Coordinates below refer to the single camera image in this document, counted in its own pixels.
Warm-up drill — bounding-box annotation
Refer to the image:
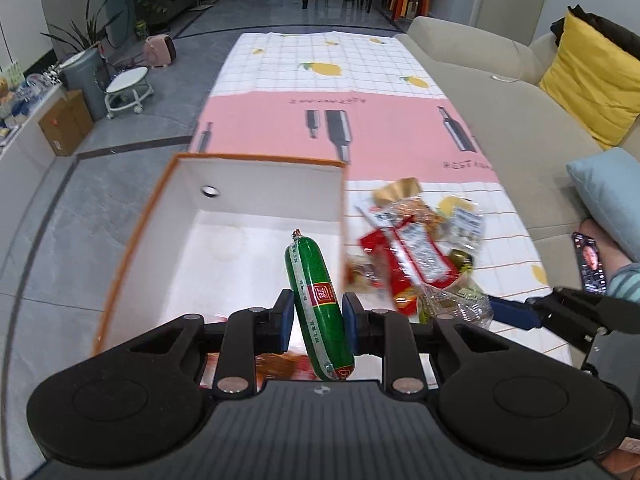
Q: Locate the white door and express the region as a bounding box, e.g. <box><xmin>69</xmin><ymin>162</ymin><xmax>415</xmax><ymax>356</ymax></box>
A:
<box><xmin>522</xmin><ymin>0</ymin><xmax>569</xmax><ymax>47</ymax></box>

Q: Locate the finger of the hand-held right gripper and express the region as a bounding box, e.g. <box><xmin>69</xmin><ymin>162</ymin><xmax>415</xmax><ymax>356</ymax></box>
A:
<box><xmin>487</xmin><ymin>295</ymin><xmax>614</xmax><ymax>357</ymax></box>
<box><xmin>552</xmin><ymin>286</ymin><xmax>640</xmax><ymax>334</ymax></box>

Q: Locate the potted plant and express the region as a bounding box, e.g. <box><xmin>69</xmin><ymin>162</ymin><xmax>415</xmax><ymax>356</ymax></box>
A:
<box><xmin>40</xmin><ymin>0</ymin><xmax>127</xmax><ymax>61</ymax></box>

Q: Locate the gold-topped clear snack packet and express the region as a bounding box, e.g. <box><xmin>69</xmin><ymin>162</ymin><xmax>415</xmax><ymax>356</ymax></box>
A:
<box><xmin>370</xmin><ymin>176</ymin><xmax>448</xmax><ymax>241</ymax></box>

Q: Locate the dark cloth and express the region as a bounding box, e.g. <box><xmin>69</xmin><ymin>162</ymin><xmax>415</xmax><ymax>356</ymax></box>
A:
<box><xmin>550</xmin><ymin>4</ymin><xmax>640</xmax><ymax>63</ymax></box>

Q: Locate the green snack packet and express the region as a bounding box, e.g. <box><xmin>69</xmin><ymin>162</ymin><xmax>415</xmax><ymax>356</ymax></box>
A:
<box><xmin>446</xmin><ymin>247</ymin><xmax>476</xmax><ymax>274</ymax></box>

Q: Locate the clear crinkled snack packet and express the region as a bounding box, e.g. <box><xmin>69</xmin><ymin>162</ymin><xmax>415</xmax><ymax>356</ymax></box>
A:
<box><xmin>417</xmin><ymin>280</ymin><xmax>496</xmax><ymax>328</ymax></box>

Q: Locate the small brown snack packet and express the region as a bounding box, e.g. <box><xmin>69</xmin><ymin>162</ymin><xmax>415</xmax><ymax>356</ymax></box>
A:
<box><xmin>345</xmin><ymin>255</ymin><xmax>387</xmax><ymax>297</ymax></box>

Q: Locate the light blue pillow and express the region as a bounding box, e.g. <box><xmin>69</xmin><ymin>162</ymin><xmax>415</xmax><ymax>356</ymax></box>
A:
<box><xmin>566</xmin><ymin>150</ymin><xmax>640</xmax><ymax>264</ymax></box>

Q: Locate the green sausage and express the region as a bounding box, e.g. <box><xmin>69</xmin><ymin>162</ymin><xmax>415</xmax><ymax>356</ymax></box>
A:
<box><xmin>284</xmin><ymin>229</ymin><xmax>356</xmax><ymax>383</ymax></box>

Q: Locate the red snack packet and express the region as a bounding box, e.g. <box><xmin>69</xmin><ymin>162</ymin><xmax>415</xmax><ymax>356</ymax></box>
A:
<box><xmin>360</xmin><ymin>215</ymin><xmax>462</xmax><ymax>317</ymax></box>

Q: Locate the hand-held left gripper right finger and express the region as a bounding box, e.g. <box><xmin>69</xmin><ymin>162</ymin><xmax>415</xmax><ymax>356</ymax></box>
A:
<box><xmin>341</xmin><ymin>291</ymin><xmax>522</xmax><ymax>396</ymax></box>

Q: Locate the white round stool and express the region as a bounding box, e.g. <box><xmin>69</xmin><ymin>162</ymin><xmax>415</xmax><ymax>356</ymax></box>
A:
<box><xmin>104</xmin><ymin>66</ymin><xmax>155</xmax><ymax>120</ymax></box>

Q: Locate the lemon print checked tablecloth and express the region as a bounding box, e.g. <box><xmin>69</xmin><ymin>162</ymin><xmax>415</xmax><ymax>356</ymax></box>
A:
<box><xmin>187</xmin><ymin>32</ymin><xmax>576</xmax><ymax>392</ymax></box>

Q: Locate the orange white cardboard box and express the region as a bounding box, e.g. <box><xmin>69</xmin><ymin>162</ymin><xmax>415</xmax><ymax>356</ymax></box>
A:
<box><xmin>92</xmin><ymin>152</ymin><xmax>351</xmax><ymax>361</ymax></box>

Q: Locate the white cabinet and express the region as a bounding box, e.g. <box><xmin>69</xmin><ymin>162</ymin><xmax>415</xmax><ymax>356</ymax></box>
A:
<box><xmin>0</xmin><ymin>77</ymin><xmax>77</xmax><ymax>246</ymax></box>

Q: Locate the pink backpack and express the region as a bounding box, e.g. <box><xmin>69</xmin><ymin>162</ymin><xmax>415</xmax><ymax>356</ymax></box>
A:
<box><xmin>144</xmin><ymin>34</ymin><xmax>177</xmax><ymax>69</ymax></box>

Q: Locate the brown cardboard box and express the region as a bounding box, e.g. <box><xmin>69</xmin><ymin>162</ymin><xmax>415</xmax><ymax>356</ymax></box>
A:
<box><xmin>37</xmin><ymin>89</ymin><xmax>95</xmax><ymax>157</ymax></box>

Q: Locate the grey trash bin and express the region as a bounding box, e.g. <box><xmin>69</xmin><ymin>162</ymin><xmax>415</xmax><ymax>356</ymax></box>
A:
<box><xmin>59</xmin><ymin>49</ymin><xmax>109</xmax><ymax>122</ymax></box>

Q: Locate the orange snack packet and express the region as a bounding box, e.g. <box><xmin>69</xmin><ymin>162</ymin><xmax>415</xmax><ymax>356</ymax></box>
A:
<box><xmin>200</xmin><ymin>352</ymin><xmax>322</xmax><ymax>392</ymax></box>

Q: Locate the smartphone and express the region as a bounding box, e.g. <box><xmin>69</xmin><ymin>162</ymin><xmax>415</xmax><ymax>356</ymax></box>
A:
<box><xmin>571</xmin><ymin>231</ymin><xmax>609</xmax><ymax>295</ymax></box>

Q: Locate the yellow snack packet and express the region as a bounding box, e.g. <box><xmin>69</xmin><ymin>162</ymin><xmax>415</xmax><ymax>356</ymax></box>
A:
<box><xmin>437</xmin><ymin>195</ymin><xmax>486</xmax><ymax>252</ymax></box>

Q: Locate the beige sofa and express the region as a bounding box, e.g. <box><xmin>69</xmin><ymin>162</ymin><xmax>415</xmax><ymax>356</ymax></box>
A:
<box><xmin>395</xmin><ymin>15</ymin><xmax>640</xmax><ymax>378</ymax></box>

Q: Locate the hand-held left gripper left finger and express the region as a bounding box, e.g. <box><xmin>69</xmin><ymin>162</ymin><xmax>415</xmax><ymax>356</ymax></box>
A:
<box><xmin>114</xmin><ymin>290</ymin><xmax>296</xmax><ymax>396</ymax></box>

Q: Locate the yellow pillow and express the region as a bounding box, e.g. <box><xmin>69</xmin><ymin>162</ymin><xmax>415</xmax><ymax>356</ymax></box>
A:
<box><xmin>539</xmin><ymin>10</ymin><xmax>640</xmax><ymax>151</ymax></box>

